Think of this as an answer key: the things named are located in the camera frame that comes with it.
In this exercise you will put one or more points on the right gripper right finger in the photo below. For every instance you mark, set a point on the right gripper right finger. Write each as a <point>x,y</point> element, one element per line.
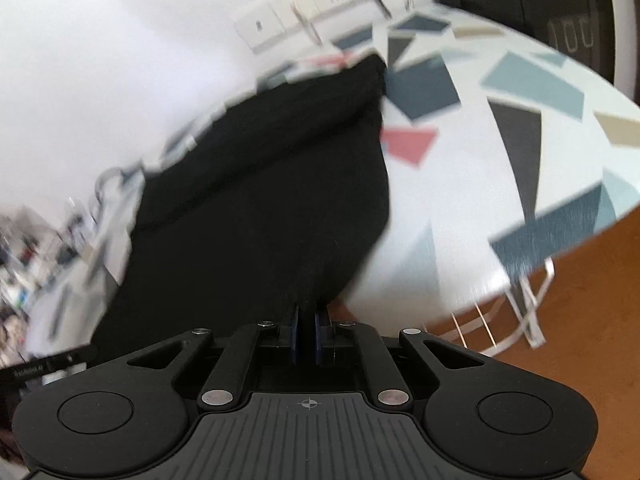
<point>347,356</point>

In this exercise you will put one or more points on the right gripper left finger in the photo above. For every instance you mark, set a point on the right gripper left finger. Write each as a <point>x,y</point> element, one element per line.
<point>197,369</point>

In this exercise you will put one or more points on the black garment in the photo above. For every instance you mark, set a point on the black garment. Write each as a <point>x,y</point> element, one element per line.
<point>274,210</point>

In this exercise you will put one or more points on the geometric patterned table cloth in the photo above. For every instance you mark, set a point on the geometric patterned table cloth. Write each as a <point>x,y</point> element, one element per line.
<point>500,152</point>

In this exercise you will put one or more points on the white wire table frame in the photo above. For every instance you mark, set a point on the white wire table frame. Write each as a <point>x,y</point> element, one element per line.
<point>498,326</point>

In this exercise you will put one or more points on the white wall socket strip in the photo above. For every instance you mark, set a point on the white wall socket strip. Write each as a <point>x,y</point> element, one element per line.
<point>267,22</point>

